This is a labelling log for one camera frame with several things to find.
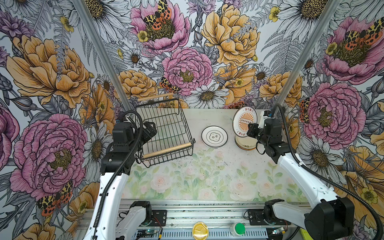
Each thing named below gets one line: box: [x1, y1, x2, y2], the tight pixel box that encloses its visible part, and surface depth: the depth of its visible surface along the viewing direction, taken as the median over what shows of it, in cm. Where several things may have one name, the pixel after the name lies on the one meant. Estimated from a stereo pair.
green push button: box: [235, 222, 246, 235], surface depth 64 cm
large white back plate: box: [201, 125, 229, 149], surface depth 105 cm
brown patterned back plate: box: [232, 106, 258, 138], surface depth 87 cm
